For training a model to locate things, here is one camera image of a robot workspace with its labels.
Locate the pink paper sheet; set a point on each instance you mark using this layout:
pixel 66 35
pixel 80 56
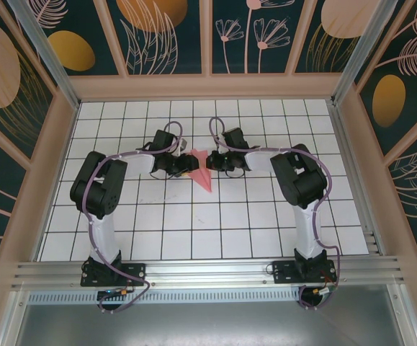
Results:
pixel 202 176

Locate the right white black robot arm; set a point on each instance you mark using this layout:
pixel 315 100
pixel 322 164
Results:
pixel 307 230

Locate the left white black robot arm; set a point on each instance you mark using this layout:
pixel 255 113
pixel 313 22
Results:
pixel 103 238

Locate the white grid mat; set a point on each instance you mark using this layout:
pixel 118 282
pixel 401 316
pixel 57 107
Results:
pixel 283 119

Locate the yellow power connector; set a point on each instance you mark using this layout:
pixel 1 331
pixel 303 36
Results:
pixel 318 290
pixel 122 291

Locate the grey metal panel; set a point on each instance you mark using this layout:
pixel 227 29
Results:
pixel 208 324

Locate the long aluminium base rail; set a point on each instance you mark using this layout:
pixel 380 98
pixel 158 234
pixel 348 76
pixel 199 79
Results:
pixel 208 272

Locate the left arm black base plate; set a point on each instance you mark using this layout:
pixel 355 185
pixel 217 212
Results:
pixel 136 272

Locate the aluminium side rail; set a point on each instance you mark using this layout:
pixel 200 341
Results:
pixel 345 144

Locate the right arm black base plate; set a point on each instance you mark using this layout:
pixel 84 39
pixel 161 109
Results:
pixel 283 272

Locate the aluminium corner post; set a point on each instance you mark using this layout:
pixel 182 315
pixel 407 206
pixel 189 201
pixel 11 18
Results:
pixel 355 54
pixel 46 54

